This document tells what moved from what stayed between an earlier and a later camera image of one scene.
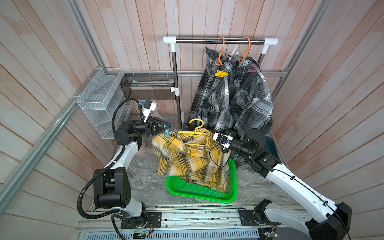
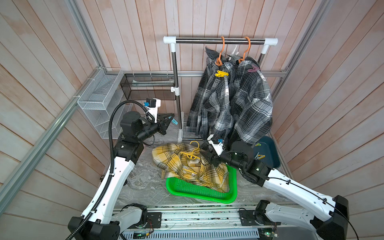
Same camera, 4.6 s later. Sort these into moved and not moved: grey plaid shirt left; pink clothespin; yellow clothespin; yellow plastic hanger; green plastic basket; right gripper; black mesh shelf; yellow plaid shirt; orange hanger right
Moved: yellow plastic hanger; yellow plaid shirt; right gripper
Not moved: black mesh shelf; green plastic basket; pink clothespin; yellow clothespin; orange hanger right; grey plaid shirt left
